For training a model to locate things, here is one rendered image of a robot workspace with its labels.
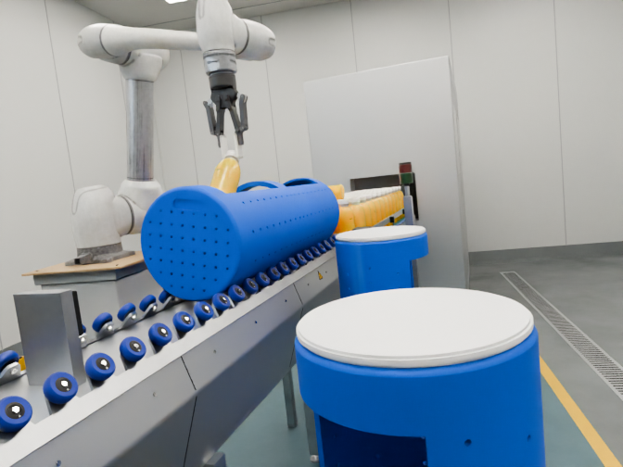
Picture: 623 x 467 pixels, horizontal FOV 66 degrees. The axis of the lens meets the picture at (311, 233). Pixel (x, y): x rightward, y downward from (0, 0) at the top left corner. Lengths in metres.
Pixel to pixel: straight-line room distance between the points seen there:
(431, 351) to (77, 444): 0.51
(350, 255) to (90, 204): 0.95
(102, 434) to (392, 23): 5.97
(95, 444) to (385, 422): 0.46
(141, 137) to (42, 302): 1.17
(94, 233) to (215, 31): 0.85
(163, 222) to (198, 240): 0.11
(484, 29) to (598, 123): 1.71
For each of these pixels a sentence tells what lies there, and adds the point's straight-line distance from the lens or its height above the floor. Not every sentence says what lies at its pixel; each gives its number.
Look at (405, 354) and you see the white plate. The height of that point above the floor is 1.04.
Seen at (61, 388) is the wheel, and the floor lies 0.96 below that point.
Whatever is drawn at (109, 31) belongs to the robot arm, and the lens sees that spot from 1.78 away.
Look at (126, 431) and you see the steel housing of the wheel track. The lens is 0.85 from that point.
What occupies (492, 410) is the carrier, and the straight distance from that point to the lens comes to 0.51.
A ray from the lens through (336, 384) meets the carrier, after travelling 0.51.
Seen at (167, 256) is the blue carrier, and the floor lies 1.07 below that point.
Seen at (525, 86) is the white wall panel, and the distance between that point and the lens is 6.37.
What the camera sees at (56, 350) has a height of 0.99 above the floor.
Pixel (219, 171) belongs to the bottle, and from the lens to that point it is 1.33.
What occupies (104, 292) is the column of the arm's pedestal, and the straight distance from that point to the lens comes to 1.77.
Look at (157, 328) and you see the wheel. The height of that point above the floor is 0.98.
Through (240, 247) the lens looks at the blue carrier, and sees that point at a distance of 1.13.
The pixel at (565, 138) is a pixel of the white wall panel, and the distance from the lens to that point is 6.42.
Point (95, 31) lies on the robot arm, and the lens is 1.83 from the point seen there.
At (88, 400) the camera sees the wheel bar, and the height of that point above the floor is 0.93.
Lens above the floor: 1.21
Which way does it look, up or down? 6 degrees down
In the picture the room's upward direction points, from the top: 6 degrees counter-clockwise
